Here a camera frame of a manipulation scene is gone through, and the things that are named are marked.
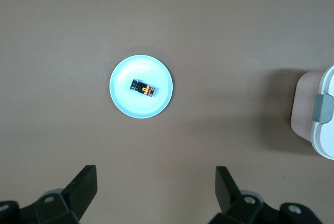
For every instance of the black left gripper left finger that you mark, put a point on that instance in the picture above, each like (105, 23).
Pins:
(78, 190)

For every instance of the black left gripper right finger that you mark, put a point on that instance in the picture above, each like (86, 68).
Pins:
(229, 195)

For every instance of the small orange snack item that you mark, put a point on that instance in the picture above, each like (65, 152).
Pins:
(143, 88)

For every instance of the light blue round plate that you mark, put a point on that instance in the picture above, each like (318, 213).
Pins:
(120, 101)

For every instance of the white lidded storage box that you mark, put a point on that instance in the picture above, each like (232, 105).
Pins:
(302, 109)

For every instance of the grey box lid latch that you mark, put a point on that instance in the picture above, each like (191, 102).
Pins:
(322, 107)

